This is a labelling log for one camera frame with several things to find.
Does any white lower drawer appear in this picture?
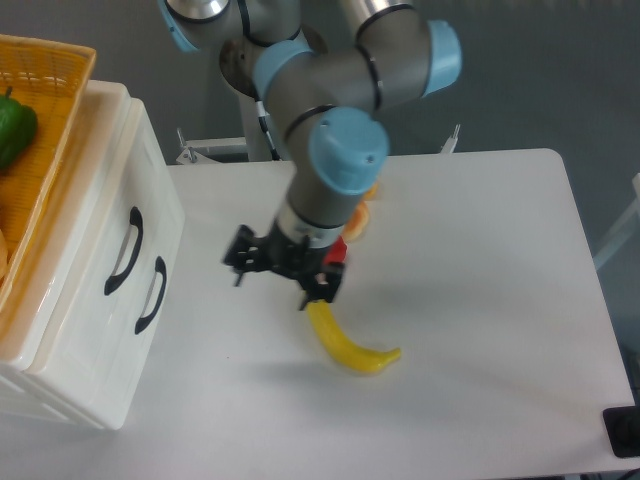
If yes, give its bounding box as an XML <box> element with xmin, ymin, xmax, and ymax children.
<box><xmin>29</xmin><ymin>169</ymin><xmax>186</xmax><ymax>431</ymax></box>

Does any orange toy pretzel bread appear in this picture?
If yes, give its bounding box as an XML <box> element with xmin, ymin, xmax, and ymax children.
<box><xmin>341</xmin><ymin>201</ymin><xmax>370</xmax><ymax>242</ymax></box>

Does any yellow toy banana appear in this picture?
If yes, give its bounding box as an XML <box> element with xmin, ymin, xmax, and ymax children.
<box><xmin>306</xmin><ymin>301</ymin><xmax>402</xmax><ymax>374</ymax></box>

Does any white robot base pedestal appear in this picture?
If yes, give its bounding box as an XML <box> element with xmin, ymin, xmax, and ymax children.
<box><xmin>158</xmin><ymin>1</ymin><xmax>302</xmax><ymax>161</ymax></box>

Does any white drawer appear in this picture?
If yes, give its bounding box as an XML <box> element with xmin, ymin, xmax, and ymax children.
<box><xmin>1</xmin><ymin>83</ymin><xmax>168</xmax><ymax>371</ymax></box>
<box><xmin>29</xmin><ymin>169</ymin><xmax>186</xmax><ymax>431</ymax></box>

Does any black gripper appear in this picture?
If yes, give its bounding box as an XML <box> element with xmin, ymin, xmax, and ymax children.
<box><xmin>222</xmin><ymin>222</ymin><xmax>345</xmax><ymax>311</ymax></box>

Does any green toy bell pepper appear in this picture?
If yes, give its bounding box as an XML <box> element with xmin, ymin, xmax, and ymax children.
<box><xmin>1</xmin><ymin>86</ymin><xmax>38</xmax><ymax>169</ymax></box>

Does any yellow toy bell pepper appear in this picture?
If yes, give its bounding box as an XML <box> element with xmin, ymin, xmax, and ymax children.
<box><xmin>363</xmin><ymin>181</ymin><xmax>380</xmax><ymax>201</ymax></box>

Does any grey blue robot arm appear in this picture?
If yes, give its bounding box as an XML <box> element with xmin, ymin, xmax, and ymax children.
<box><xmin>223</xmin><ymin>1</ymin><xmax>462</xmax><ymax>303</ymax></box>

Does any black device at table edge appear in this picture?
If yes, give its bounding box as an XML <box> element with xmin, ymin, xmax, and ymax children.
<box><xmin>602</xmin><ymin>406</ymin><xmax>639</xmax><ymax>458</ymax></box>

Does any white drawer cabinet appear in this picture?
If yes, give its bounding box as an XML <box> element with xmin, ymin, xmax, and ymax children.
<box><xmin>1</xmin><ymin>80</ymin><xmax>185</xmax><ymax>430</ymax></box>

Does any white top drawer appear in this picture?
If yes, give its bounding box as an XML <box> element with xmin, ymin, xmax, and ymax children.
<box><xmin>1</xmin><ymin>83</ymin><xmax>168</xmax><ymax>371</ymax></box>

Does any orange plastic basket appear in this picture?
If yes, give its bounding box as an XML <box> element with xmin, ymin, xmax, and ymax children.
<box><xmin>1</xmin><ymin>34</ymin><xmax>96</xmax><ymax>343</ymax></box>

